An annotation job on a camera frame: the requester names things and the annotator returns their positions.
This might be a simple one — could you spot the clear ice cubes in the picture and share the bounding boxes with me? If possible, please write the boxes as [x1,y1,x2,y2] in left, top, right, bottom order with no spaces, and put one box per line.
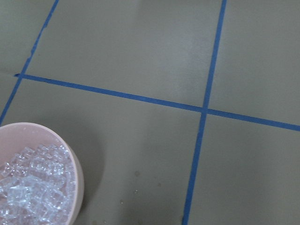
[0,145,76,225]

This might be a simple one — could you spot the pink bowl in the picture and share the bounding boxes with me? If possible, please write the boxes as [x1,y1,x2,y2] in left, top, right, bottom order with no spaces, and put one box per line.
[0,122,84,225]

